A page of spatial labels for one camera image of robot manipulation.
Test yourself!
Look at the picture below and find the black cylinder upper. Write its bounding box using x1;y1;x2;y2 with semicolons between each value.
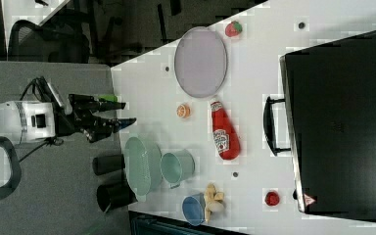
92;155;124;175

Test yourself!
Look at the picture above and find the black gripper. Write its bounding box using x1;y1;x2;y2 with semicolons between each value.
55;94;136;143

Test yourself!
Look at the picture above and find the black cylinder lower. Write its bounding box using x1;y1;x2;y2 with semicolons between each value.
96;183;137;212

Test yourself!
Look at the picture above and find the black office chair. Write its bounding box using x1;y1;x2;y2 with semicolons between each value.
8;20;90;64

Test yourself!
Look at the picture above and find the orange slice toy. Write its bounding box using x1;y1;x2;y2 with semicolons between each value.
176;104;191;118

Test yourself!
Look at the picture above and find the black cylinder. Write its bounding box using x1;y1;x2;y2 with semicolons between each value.
92;155;124;175
96;183;137;212

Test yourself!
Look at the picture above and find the green oval strainer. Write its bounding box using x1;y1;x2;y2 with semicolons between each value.
123;136;163;202

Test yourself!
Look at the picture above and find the peeled toy banana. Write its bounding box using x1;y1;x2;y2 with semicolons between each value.
204;183;225;222

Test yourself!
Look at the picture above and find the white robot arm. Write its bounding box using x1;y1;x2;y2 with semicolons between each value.
0;94;136;200

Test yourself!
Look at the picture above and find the blue cup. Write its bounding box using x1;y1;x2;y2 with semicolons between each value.
182;193;205;226

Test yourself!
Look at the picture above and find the black toaster oven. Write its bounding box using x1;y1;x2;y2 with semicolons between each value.
279;30;376;222

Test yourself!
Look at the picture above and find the toy strawberry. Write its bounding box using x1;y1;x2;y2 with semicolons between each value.
225;21;243;37

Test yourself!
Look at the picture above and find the red ketchup bottle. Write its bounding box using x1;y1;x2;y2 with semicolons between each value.
211;99;240;161

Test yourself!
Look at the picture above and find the round lilac plate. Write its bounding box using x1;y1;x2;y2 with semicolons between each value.
174;26;227;98

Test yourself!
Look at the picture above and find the green toy lime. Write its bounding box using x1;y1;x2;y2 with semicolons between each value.
98;94;118;102

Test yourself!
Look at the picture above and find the green metal cup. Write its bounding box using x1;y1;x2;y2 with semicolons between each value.
160;149;195;189

